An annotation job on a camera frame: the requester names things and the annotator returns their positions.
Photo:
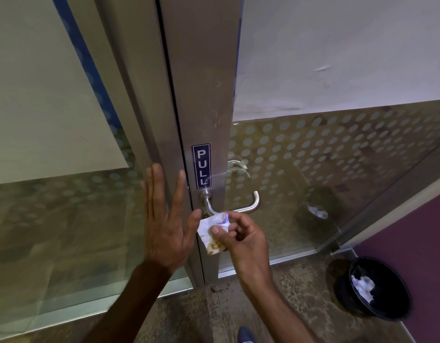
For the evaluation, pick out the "person's left hand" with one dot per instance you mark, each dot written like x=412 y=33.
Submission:
x=164 y=239

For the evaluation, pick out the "person's right hand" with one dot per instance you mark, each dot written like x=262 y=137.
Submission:
x=250 y=250

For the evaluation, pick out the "person's left little finger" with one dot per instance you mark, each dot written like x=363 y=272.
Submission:
x=144 y=200

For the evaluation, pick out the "person's left thumb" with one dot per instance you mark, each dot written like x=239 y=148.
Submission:
x=194 y=225

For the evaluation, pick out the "person's right thumb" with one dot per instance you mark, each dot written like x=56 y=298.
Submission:
x=221 y=235

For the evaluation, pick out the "person's left middle finger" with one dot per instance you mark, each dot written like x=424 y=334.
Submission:
x=159 y=192

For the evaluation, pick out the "stained white tissue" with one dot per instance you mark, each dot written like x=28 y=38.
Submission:
x=205 y=232

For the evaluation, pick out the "person's left forearm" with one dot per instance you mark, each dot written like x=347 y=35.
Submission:
x=134 y=303

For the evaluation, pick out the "person's right forearm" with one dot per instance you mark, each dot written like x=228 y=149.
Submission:
x=277 y=314

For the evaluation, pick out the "blue rectangular door sign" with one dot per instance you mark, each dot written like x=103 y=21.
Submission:
x=201 y=166

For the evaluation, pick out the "dotted fixed glass panel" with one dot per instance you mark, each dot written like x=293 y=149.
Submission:
x=45 y=217

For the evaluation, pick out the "person's blue shoe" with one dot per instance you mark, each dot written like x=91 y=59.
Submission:
x=246 y=336

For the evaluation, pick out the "dotted glass door, metal stile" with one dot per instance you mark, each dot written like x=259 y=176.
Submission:
x=205 y=85

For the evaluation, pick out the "crumpled white paper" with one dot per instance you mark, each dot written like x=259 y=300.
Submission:
x=363 y=286

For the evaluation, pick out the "black round waste bin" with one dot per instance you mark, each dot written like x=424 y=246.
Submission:
x=387 y=303

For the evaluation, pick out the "metal door frame post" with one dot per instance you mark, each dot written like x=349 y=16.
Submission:
x=134 y=85

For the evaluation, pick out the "metal glass partition frame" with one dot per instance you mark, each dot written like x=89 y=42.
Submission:
x=394 y=196

